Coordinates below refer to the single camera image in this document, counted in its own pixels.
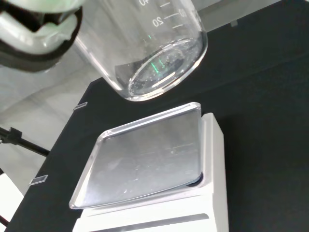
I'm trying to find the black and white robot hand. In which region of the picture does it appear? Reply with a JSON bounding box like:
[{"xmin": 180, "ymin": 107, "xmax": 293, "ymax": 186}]
[{"xmin": 0, "ymin": 0, "xmax": 84, "ymax": 73}]

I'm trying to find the black tripod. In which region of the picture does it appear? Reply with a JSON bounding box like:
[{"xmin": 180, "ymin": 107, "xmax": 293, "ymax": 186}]
[{"xmin": 0, "ymin": 125, "xmax": 50, "ymax": 158}]

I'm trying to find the pale white board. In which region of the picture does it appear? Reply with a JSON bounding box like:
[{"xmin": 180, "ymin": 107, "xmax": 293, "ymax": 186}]
[{"xmin": 0, "ymin": 172, "xmax": 25, "ymax": 232}]

